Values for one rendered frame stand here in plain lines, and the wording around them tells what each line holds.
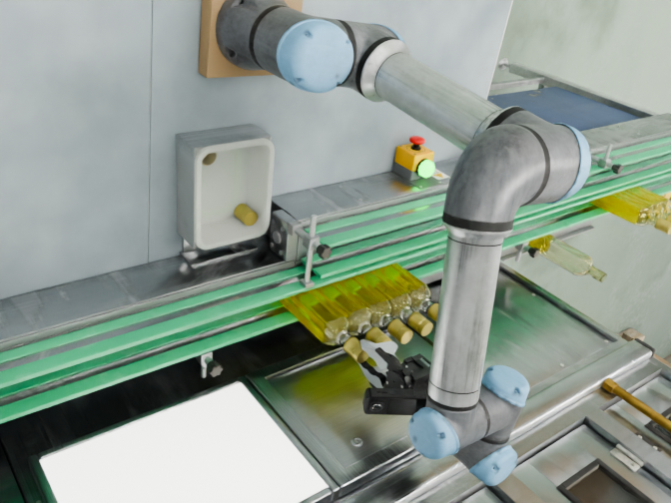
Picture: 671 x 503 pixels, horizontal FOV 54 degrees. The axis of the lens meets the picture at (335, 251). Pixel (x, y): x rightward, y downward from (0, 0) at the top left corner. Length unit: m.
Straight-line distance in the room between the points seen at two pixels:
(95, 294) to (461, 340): 0.73
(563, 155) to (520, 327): 0.89
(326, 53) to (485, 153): 0.36
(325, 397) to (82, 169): 0.65
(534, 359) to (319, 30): 0.97
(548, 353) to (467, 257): 0.86
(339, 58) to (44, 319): 0.70
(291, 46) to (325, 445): 0.73
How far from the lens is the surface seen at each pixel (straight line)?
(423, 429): 1.00
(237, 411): 1.35
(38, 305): 1.34
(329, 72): 1.15
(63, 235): 1.34
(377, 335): 1.34
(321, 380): 1.43
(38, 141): 1.25
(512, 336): 1.75
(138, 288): 1.36
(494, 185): 0.88
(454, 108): 1.07
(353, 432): 1.34
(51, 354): 1.25
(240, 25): 1.23
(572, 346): 1.79
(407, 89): 1.13
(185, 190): 1.35
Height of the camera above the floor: 1.88
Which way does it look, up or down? 41 degrees down
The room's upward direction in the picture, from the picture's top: 128 degrees clockwise
